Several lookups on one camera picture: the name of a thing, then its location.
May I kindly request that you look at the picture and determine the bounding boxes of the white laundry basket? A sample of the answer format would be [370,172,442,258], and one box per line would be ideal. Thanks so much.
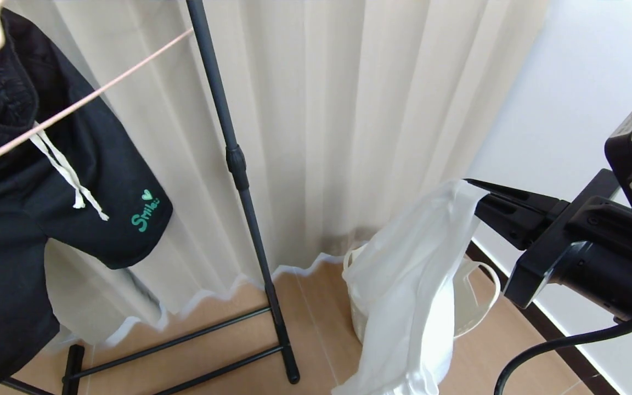
[342,244,502,345]

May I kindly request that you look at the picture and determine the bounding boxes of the black clothes rack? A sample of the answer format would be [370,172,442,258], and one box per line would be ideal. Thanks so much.
[1,0,301,395]

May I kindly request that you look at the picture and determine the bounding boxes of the beige curtain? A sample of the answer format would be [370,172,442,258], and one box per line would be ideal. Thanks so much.
[0,0,550,352]

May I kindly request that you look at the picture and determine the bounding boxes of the white garment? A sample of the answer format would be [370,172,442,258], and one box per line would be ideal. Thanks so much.
[331,179,490,395]

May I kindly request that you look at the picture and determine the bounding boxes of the black cable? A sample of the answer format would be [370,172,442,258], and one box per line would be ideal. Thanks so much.
[494,312,632,395]

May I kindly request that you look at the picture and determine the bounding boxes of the black shorts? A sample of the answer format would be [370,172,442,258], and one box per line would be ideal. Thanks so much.
[0,0,174,394]

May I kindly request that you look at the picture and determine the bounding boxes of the pink clothes hanger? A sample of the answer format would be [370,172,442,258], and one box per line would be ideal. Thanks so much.
[0,0,195,171]

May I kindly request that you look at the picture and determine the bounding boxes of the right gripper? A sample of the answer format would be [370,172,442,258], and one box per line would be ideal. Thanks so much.
[464,168,632,325]

